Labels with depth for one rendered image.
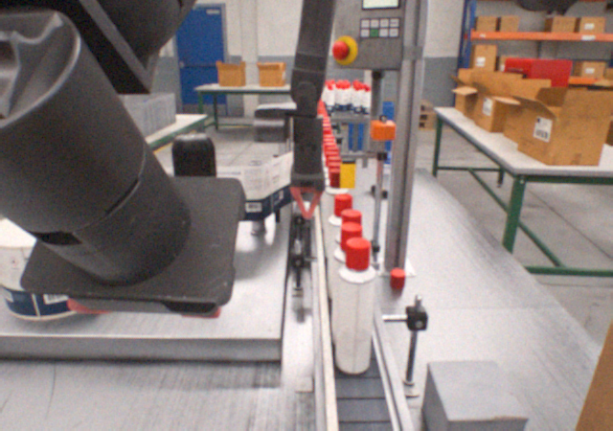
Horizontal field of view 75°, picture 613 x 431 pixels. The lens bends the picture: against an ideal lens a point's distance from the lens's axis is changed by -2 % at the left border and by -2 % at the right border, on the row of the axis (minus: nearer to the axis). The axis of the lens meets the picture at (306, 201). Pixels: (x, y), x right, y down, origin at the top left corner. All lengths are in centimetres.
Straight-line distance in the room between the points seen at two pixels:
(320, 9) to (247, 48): 787
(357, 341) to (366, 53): 57
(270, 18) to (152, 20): 837
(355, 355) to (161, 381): 32
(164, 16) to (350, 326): 49
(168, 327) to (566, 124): 206
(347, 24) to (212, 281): 79
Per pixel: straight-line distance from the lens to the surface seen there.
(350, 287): 56
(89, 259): 18
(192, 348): 75
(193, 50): 892
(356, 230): 59
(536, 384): 80
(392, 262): 100
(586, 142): 246
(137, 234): 18
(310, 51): 72
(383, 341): 59
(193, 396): 71
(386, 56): 89
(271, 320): 75
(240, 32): 857
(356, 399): 62
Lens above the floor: 133
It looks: 20 degrees down
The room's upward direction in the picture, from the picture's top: straight up
